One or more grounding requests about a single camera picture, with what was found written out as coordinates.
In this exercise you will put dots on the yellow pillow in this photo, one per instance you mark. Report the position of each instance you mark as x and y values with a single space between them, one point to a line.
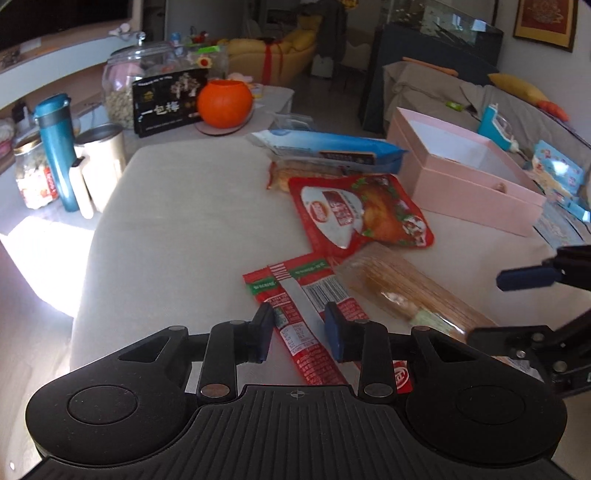
517 87

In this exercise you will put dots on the white tv cabinet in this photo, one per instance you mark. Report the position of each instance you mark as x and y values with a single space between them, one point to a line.
69 60

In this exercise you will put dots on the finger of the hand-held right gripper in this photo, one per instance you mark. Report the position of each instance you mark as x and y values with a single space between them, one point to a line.
508 337
526 278

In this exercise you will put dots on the glass aquarium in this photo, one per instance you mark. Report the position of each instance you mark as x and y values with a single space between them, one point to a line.
443 18

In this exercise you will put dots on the blue white snack packet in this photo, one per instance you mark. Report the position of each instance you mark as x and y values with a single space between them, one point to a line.
323 147

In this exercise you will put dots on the flat blue printed packet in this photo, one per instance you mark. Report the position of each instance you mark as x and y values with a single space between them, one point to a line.
561 228
556 168

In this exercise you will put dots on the child's drinking bottle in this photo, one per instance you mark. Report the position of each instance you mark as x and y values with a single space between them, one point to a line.
175 38

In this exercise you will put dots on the round pink coaster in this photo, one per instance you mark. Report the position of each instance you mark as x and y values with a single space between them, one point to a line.
217 131

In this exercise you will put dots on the white paper bag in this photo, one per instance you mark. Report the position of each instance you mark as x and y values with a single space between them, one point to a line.
323 67

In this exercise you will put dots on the dark cabinet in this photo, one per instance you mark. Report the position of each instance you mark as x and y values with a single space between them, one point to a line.
383 69

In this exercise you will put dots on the slim white tube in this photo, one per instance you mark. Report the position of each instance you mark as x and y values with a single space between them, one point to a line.
82 194

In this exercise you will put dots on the television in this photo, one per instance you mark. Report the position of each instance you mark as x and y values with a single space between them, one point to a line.
46 18

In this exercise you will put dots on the red-edged clear biscuit packet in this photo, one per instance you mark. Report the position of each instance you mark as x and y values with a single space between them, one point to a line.
295 174

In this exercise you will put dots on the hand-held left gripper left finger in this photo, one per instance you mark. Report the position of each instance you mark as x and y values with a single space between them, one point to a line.
265 333

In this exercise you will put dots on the pink cardboard box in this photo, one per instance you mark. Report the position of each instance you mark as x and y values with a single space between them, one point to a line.
461 194

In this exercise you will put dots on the grey covered sofa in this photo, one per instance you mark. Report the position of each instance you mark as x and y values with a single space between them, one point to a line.
425 87

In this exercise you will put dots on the cream steel mug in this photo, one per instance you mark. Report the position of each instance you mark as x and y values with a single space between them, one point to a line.
108 161

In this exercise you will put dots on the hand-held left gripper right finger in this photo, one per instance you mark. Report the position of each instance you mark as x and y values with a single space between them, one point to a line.
334 337

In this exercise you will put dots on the clear jar red label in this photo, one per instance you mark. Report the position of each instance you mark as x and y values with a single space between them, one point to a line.
34 180

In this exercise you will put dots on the small green toy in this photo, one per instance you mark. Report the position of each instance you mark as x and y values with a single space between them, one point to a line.
455 106

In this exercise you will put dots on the orange pillow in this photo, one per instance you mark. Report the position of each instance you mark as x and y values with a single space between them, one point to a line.
554 110

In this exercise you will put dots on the large glass jar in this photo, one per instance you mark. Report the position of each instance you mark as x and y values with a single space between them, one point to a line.
120 92

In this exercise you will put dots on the pink plush toy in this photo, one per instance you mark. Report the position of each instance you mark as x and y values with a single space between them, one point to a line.
240 77

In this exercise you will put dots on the red chicken snack packet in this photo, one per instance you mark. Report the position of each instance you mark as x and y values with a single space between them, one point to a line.
351 217

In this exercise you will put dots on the teal thermos bottle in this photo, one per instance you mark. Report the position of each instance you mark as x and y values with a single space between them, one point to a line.
55 152

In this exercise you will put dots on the yellow sofa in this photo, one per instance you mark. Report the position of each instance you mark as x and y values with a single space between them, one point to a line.
286 50

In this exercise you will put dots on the red sausage stick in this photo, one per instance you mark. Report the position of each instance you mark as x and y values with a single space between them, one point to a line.
323 290
318 364

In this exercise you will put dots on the black snack bag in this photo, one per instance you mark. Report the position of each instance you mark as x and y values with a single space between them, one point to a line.
161 110

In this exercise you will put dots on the dark hanging coat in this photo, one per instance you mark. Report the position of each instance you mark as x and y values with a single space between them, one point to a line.
332 27

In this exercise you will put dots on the teal box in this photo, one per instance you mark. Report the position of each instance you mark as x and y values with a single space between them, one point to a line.
491 127

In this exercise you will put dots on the framed picture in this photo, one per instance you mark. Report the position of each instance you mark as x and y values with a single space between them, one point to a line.
545 23

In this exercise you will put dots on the long clear cracker packet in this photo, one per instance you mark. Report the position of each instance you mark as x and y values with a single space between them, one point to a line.
397 281

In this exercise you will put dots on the orange pumpkin bucket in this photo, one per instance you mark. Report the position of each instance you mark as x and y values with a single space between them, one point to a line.
224 104

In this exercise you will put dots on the clear plastic box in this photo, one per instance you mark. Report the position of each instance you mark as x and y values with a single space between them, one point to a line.
293 121

